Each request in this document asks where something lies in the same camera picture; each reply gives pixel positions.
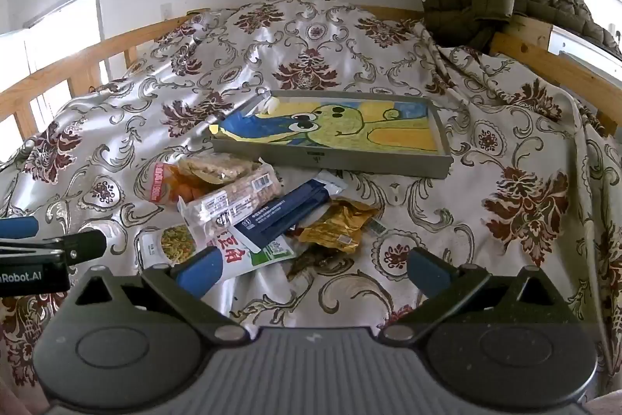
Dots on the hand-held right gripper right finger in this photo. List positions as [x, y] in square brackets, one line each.
[430, 273]

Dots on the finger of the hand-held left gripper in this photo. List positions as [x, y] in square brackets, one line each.
[85, 246]
[19, 228]

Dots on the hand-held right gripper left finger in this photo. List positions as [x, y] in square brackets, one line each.
[199, 273]

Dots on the white green bean packet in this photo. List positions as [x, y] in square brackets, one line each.
[245, 258]

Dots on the long clear nut bar packet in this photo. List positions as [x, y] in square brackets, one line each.
[233, 197]

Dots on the orange snack bag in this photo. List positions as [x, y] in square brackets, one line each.
[170, 190]

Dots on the clear biscuit packet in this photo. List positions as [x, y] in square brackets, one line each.
[214, 167]

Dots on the gold snack packet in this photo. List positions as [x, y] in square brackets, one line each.
[335, 223]

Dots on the grey tray with painted bottom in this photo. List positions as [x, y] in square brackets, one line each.
[340, 123]

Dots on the crumpled clear plastic film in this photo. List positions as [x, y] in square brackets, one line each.
[266, 105]

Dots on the window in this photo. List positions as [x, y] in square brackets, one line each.
[58, 50]

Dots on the floral printed blanket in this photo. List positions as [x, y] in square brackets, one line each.
[340, 45]

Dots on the wooden bed frame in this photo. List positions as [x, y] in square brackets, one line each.
[525, 50]

